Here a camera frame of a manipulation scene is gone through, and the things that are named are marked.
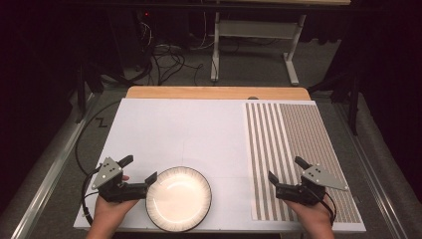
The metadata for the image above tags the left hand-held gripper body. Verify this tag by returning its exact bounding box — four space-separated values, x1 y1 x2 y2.
91 156 148 203

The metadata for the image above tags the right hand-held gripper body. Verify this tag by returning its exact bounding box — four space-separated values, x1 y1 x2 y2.
276 163 349 205

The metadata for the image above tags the white plate with striped rim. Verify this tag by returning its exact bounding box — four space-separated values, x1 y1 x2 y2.
144 165 213 233

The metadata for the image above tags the person's left hand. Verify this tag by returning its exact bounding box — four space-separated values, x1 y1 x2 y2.
94 196 139 230

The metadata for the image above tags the person's right hand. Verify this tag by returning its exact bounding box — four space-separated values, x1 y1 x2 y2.
287 195 333 230

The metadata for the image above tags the beige striped placemat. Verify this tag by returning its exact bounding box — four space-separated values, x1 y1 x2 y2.
245 102 362 224

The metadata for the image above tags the black stand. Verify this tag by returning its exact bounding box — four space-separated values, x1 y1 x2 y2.
74 63 104 124
308 73 362 135

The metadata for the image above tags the wooden table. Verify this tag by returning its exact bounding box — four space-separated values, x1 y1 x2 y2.
125 86 312 102

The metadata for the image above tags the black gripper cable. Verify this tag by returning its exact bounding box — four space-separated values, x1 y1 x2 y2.
317 190 337 227
74 101 122 227

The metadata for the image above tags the aluminium rail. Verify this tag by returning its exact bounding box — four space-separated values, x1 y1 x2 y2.
331 103 422 239
9 93 101 239

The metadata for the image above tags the bundle of floor cables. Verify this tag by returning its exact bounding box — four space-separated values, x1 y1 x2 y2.
132 19 205 88

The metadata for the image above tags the white metal frame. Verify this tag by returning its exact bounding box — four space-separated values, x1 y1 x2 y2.
210 11 308 87

